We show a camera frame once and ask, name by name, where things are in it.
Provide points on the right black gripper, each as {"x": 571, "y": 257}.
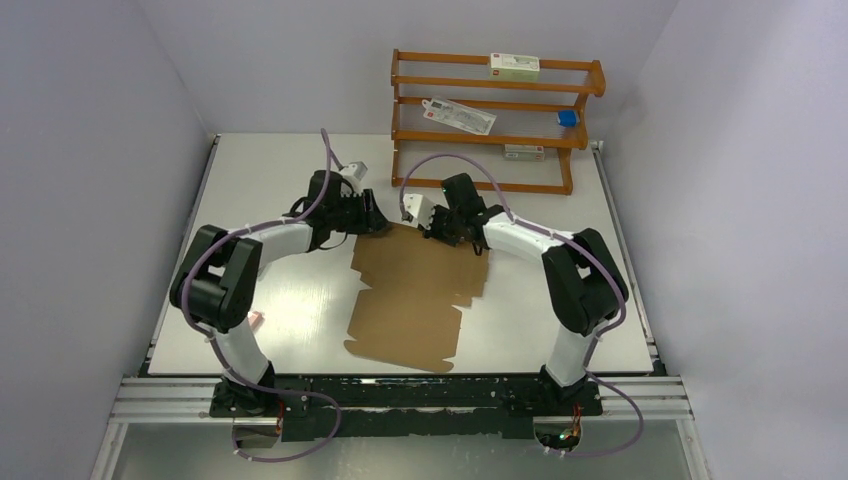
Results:
{"x": 432, "y": 233}

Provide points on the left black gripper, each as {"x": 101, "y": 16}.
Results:
{"x": 371, "y": 219}

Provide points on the brown cardboard box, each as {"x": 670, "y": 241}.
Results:
{"x": 409, "y": 313}

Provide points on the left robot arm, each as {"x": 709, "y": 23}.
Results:
{"x": 215, "y": 283}

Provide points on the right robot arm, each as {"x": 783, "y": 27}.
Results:
{"x": 587, "y": 292}

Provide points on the white box lower shelf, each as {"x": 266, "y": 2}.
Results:
{"x": 516, "y": 152}

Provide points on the white green box top shelf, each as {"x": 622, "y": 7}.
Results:
{"x": 514, "y": 68}

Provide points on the orange wooden shelf rack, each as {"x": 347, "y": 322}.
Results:
{"x": 526, "y": 115}

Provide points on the white flat package middle shelf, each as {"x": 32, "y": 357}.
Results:
{"x": 458, "y": 116}

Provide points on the pink white small object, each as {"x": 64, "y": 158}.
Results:
{"x": 255, "y": 320}

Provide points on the blue small cube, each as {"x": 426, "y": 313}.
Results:
{"x": 568, "y": 118}

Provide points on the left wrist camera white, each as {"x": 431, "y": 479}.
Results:
{"x": 353, "y": 175}

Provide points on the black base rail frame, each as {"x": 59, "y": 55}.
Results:
{"x": 516, "y": 406}

